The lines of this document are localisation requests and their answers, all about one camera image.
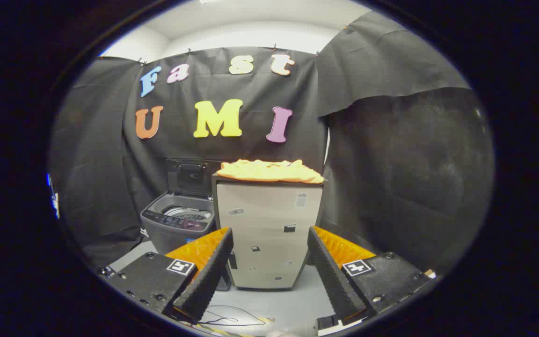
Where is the black backdrop cloth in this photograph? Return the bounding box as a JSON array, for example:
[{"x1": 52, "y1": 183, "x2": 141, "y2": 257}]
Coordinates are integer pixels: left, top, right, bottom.
[{"x1": 49, "y1": 10, "x2": 495, "y2": 277}]

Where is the orange shirt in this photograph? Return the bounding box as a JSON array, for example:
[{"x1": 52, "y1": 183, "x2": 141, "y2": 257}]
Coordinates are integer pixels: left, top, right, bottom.
[{"x1": 217, "y1": 159, "x2": 325, "y2": 184}]

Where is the dark washing machine lid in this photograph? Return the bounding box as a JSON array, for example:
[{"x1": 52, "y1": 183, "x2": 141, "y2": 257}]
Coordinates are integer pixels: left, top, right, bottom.
[{"x1": 166, "y1": 158, "x2": 223, "y2": 197}]

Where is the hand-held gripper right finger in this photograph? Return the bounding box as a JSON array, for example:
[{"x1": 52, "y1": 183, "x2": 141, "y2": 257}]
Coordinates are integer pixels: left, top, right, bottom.
[{"x1": 307, "y1": 226, "x2": 437, "y2": 327}]

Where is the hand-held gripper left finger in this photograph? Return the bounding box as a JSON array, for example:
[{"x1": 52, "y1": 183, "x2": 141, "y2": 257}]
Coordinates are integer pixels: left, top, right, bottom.
[{"x1": 100, "y1": 227, "x2": 234, "y2": 324}]

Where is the grey washing machine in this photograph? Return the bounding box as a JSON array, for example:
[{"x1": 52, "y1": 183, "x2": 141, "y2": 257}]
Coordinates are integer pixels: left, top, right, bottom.
[{"x1": 140, "y1": 191, "x2": 217, "y2": 256}]

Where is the beige cabinet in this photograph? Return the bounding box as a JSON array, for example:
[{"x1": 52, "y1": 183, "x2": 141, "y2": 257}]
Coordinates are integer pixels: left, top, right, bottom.
[{"x1": 211, "y1": 172, "x2": 326, "y2": 291}]

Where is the blue and white object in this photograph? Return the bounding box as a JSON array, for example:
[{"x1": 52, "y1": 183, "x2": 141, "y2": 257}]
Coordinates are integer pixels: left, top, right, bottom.
[{"x1": 46, "y1": 173, "x2": 60, "y2": 220}]

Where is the thin black cable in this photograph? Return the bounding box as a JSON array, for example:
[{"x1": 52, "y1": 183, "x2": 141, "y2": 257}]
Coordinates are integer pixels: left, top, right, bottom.
[{"x1": 199, "y1": 305, "x2": 268, "y2": 327}]

